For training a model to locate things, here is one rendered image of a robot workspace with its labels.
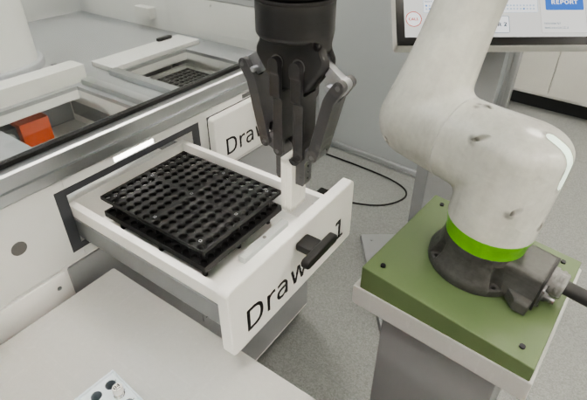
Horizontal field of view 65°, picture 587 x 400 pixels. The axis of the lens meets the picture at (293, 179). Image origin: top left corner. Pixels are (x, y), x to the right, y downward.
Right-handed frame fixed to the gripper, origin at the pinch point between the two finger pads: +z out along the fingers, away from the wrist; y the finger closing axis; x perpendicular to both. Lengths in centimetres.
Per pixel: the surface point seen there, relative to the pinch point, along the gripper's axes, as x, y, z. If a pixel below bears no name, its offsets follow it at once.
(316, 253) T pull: 1.9, 2.4, 11.4
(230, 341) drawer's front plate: -11.2, -1.2, 17.9
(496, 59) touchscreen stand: 102, -1, 14
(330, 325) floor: 60, -25, 103
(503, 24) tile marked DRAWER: 93, 0, 2
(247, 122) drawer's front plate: 30.0, -33.0, 14.3
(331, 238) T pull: 5.5, 2.5, 11.4
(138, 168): 4.3, -36.3, 13.9
